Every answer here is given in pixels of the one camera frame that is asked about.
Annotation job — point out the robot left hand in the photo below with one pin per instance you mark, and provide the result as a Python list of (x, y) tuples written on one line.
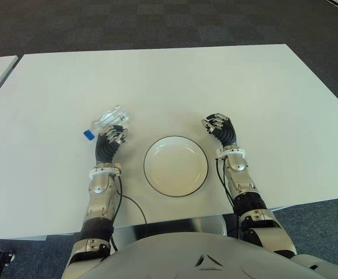
[(106, 149)]

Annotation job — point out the white plate with black rim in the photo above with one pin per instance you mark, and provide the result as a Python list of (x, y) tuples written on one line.
[(176, 166)]

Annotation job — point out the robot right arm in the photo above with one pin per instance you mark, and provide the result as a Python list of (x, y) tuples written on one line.
[(246, 189)]

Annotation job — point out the black metal stand foot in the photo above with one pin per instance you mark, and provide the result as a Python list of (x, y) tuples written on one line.
[(0, 258)]

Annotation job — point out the clear plastic water bottle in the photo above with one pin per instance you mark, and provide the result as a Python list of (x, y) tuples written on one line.
[(112, 116)]

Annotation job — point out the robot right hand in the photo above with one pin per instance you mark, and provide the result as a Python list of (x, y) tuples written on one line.
[(228, 133)]

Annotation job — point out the grey robot torso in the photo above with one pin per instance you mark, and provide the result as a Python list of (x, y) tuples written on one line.
[(204, 255)]

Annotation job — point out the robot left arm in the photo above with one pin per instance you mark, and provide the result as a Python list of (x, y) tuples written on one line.
[(97, 200)]

